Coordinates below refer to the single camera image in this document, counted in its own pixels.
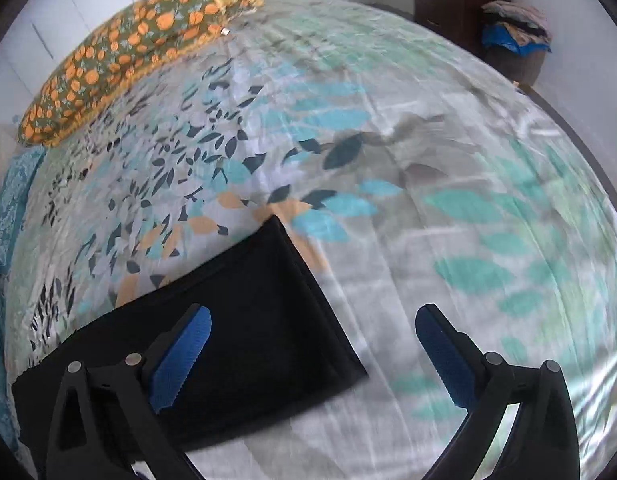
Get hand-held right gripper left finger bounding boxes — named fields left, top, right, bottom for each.
left=44, top=303, right=212, bottom=480

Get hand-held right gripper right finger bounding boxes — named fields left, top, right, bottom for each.
left=415, top=303, right=582, bottom=480

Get black pants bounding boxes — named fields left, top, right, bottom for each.
left=11, top=215, right=369, bottom=461

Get leaf print bed duvet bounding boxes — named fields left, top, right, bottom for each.
left=3, top=0, right=616, bottom=480

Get large teal damask pillow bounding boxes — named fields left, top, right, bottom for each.
left=0, top=147, right=47, bottom=456

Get grey laundry basket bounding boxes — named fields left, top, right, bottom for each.
left=497, top=46, right=547, bottom=86

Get orange green patterned pillow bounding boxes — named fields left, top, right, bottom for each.
left=17, top=0, right=264, bottom=149

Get dark wooden dresser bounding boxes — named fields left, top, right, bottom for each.
left=411, top=0, right=514, bottom=58

